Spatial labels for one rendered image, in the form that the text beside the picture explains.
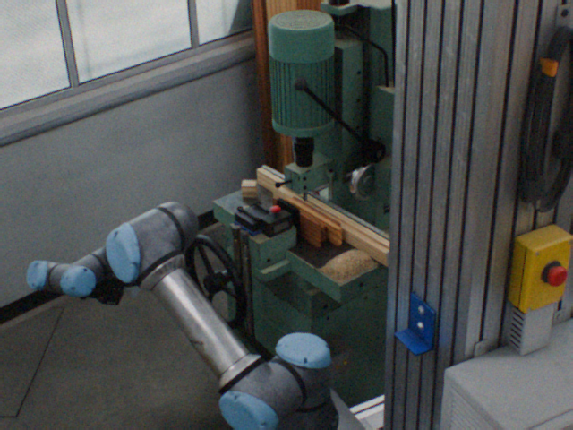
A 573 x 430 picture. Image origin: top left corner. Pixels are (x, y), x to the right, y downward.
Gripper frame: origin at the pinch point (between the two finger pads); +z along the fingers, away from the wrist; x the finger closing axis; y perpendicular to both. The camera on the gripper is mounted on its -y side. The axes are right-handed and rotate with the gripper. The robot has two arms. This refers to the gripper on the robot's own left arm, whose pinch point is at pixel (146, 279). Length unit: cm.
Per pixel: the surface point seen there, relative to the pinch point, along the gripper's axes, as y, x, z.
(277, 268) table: -17.8, 23.6, 23.4
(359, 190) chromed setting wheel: -45, 23, 43
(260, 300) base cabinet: -0.6, 8.2, 38.6
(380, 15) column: -92, 20, 26
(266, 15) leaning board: -81, -115, 102
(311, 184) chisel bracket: -41, 13, 33
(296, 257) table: -22.8, 26.3, 25.9
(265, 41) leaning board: -70, -117, 109
